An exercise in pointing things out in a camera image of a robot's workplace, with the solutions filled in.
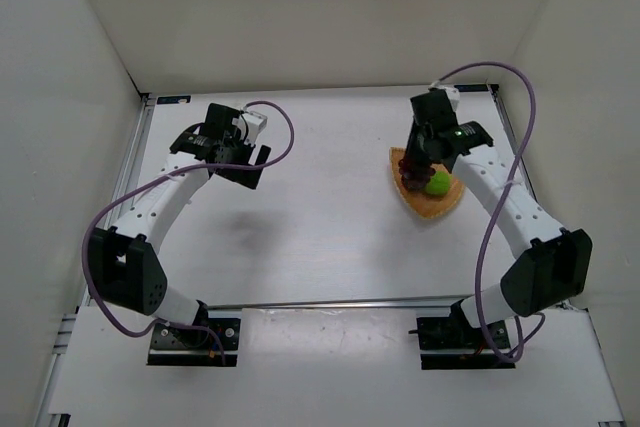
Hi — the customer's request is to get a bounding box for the red fake grape bunch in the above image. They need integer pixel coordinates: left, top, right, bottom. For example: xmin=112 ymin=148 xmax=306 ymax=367
xmin=398 ymin=157 xmax=435 ymax=192

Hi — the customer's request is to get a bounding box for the green fake fruit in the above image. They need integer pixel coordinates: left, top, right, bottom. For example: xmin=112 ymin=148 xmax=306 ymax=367
xmin=424 ymin=171 xmax=452 ymax=197

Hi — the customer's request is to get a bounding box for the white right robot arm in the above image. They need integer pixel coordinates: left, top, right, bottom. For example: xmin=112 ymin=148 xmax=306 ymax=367
xmin=398 ymin=88 xmax=593 ymax=329

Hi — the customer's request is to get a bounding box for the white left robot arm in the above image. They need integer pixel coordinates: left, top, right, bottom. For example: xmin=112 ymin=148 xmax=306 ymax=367
xmin=83 ymin=103 xmax=271 ymax=327

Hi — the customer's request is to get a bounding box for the triangular woven bamboo basket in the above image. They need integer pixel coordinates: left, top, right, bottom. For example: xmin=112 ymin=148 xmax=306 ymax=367
xmin=389 ymin=147 xmax=465 ymax=220

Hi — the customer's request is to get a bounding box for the blue right corner label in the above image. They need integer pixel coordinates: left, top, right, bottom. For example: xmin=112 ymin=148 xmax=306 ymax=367
xmin=455 ymin=84 xmax=490 ymax=93

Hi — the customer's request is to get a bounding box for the blue corner label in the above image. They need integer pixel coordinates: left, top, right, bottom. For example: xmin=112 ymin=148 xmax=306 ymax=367
xmin=156 ymin=95 xmax=191 ymax=105
xmin=455 ymin=84 xmax=490 ymax=93

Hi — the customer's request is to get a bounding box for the blue left corner label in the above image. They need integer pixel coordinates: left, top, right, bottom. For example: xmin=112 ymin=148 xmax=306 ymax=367
xmin=156 ymin=95 xmax=191 ymax=105

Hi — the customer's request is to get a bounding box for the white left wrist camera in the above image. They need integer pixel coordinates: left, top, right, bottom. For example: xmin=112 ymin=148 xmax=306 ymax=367
xmin=233 ymin=110 xmax=268 ymax=145

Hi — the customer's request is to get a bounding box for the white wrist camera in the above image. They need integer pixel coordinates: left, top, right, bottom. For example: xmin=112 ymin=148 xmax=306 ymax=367
xmin=429 ymin=83 xmax=461 ymax=112
xmin=233 ymin=110 xmax=268 ymax=145

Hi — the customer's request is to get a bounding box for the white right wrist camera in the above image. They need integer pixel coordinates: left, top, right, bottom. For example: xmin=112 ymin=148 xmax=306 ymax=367
xmin=429 ymin=83 xmax=461 ymax=112

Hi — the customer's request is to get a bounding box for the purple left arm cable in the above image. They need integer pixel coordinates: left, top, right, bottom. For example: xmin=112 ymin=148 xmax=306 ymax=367
xmin=82 ymin=100 xmax=295 ymax=366

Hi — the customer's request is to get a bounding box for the silver metal rail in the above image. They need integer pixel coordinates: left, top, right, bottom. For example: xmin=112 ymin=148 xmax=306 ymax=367
xmin=207 ymin=296 xmax=462 ymax=311

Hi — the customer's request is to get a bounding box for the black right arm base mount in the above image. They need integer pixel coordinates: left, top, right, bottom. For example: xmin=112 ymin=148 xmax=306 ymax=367
xmin=408 ymin=317 xmax=515 ymax=371

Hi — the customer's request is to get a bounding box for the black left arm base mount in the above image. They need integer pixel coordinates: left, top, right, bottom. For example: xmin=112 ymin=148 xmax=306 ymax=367
xmin=147 ymin=314 xmax=241 ymax=368

